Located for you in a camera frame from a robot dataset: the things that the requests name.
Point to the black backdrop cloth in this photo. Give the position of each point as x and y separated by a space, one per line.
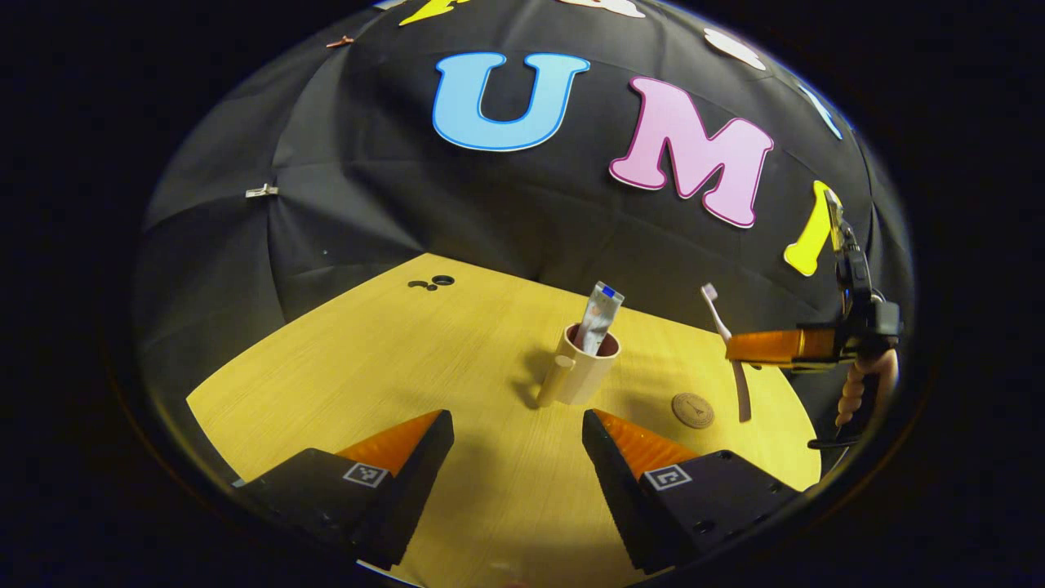
408 212

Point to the white cloth clip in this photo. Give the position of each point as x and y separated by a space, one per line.
261 191

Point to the white toothpaste tube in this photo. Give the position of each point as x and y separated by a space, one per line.
600 318

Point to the wooden desktop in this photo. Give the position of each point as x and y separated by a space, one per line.
367 367

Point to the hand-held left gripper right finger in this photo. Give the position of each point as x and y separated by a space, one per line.
612 482

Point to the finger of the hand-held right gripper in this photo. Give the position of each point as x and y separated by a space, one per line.
775 345

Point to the pale pink toothbrush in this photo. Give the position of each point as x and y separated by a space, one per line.
743 392

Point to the round wooden coaster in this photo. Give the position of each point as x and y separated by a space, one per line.
693 411

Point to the red cloth clip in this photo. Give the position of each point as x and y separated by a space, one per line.
341 42

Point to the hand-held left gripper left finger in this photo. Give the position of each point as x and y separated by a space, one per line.
420 482

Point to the beige cup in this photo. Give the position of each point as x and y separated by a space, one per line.
584 376

